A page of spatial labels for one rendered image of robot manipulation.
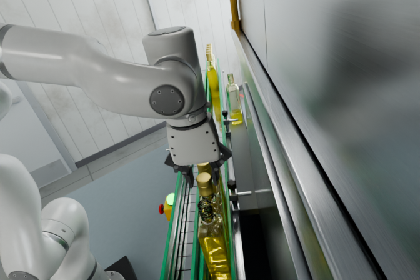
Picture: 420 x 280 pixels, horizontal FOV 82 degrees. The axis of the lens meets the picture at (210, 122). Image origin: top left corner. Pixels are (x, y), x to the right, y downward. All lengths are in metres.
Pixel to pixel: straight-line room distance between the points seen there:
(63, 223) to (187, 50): 0.61
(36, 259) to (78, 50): 0.53
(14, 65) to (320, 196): 0.45
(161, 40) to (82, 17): 2.67
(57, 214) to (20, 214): 0.13
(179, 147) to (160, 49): 0.19
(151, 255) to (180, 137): 0.81
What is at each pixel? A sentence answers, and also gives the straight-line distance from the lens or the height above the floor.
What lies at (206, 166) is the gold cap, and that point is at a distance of 0.60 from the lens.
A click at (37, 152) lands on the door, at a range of 3.26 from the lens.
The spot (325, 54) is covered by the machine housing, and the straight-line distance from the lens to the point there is 0.17.
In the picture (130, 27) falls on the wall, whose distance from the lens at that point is 3.14.
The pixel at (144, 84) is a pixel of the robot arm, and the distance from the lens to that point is 0.33.
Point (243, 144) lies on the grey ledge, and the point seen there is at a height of 1.05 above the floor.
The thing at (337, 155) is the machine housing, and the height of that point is 1.60.
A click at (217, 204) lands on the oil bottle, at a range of 0.60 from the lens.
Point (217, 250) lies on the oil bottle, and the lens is 0.62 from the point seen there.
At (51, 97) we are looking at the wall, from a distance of 3.10.
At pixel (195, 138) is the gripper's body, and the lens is 0.46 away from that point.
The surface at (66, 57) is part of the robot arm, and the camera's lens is 0.43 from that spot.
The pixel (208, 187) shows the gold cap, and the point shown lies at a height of 1.31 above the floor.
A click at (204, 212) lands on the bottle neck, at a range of 0.53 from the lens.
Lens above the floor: 1.71
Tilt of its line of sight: 30 degrees down
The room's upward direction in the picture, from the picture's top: 12 degrees counter-clockwise
